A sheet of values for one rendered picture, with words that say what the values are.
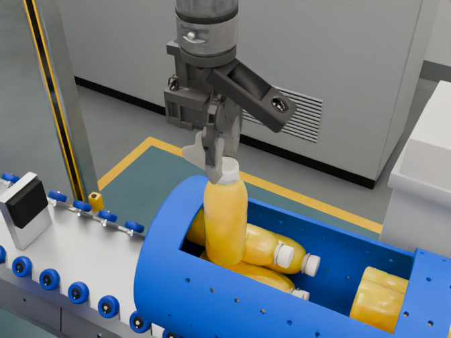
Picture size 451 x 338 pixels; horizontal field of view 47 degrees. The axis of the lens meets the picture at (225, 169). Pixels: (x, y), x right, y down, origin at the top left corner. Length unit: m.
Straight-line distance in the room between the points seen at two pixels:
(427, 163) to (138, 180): 1.94
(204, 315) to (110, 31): 2.46
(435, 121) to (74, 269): 0.82
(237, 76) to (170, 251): 0.32
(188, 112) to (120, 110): 2.63
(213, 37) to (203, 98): 0.09
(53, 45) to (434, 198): 0.94
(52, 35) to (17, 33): 3.13
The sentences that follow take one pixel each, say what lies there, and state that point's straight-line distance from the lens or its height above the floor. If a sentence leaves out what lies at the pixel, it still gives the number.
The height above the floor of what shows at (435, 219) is 1.06.
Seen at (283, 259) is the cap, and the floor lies 1.13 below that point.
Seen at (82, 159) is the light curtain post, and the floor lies 0.88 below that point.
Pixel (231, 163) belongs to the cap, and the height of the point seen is 1.34.
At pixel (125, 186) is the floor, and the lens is 2.75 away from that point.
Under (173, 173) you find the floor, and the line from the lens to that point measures 2.79.
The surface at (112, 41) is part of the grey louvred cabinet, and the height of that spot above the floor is 0.44.
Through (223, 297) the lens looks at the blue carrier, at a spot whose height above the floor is 1.18.
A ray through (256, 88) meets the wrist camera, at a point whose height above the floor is 1.49.
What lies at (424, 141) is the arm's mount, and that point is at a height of 1.24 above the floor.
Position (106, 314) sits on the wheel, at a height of 0.96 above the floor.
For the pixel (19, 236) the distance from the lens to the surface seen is 1.24.
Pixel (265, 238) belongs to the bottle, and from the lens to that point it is 0.92.
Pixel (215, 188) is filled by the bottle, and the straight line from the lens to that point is 0.77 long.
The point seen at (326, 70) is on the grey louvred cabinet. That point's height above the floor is 0.63.
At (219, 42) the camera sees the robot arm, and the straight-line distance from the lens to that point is 0.62.
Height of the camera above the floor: 1.84
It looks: 41 degrees down
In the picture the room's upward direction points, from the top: straight up
